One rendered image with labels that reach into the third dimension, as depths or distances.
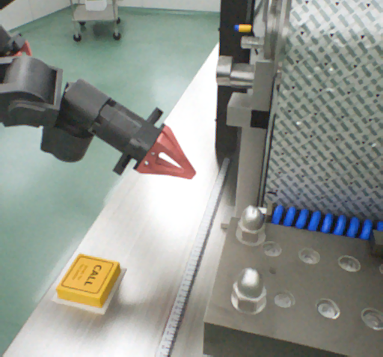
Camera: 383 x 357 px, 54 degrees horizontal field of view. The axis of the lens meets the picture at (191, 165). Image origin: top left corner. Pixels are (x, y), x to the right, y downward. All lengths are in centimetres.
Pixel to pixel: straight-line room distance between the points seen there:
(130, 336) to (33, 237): 158
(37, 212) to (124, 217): 154
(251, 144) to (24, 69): 33
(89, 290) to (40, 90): 28
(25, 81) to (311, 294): 41
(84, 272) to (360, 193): 40
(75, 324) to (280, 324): 29
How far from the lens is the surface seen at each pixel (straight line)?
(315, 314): 43
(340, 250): 50
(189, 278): 60
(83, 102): 52
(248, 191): 63
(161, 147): 50
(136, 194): 76
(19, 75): 51
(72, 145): 56
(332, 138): 48
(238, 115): 55
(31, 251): 202
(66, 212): 218
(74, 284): 59
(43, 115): 51
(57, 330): 58
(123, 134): 51
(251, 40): 48
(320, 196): 52
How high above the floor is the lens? 137
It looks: 34 degrees down
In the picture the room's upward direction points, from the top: straight up
